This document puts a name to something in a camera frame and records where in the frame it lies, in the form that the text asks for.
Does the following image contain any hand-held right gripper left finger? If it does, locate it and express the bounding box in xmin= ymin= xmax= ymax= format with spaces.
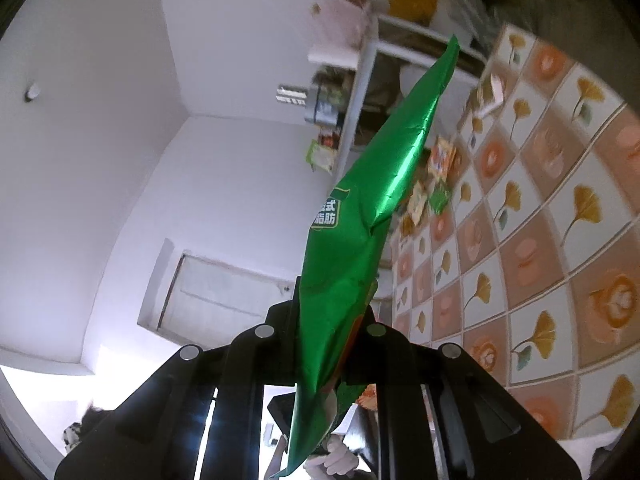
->
xmin=54 ymin=280 xmax=303 ymax=480

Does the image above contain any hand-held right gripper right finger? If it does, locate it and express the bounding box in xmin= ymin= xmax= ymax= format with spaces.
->
xmin=345 ymin=305 xmax=583 ymax=480

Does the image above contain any green foil snack bag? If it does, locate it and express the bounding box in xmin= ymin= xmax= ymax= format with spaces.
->
xmin=270 ymin=35 xmax=461 ymax=478

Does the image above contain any person's left hand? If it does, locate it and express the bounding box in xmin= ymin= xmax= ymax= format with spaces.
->
xmin=302 ymin=435 xmax=361 ymax=477

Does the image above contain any orange printed packet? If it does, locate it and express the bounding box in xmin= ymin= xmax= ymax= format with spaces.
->
xmin=355 ymin=384 xmax=379 ymax=411

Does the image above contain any white door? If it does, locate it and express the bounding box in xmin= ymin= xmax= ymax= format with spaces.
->
xmin=137 ymin=237 xmax=301 ymax=333

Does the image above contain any small green snack packet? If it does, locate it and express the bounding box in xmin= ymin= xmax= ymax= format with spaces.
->
xmin=427 ymin=182 xmax=453 ymax=216

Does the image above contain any orange yellow snack packet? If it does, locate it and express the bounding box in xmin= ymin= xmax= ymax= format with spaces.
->
xmin=427 ymin=135 xmax=457 ymax=181

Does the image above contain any stainless steel pot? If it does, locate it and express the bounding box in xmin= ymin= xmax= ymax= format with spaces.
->
xmin=276 ymin=84 xmax=341 ymax=126

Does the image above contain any floral tile patterned tablecloth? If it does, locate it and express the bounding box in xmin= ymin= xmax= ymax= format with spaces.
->
xmin=390 ymin=22 xmax=640 ymax=441

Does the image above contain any white shelf rack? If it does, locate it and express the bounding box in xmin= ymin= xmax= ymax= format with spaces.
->
xmin=310 ymin=12 xmax=486 ymax=181

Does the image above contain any pink white wrapper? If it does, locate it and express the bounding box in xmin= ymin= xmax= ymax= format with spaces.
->
xmin=477 ymin=72 xmax=506 ymax=116

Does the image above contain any cardboard box with pink print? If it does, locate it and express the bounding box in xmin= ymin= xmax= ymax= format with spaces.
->
xmin=310 ymin=0 xmax=373 ymax=68

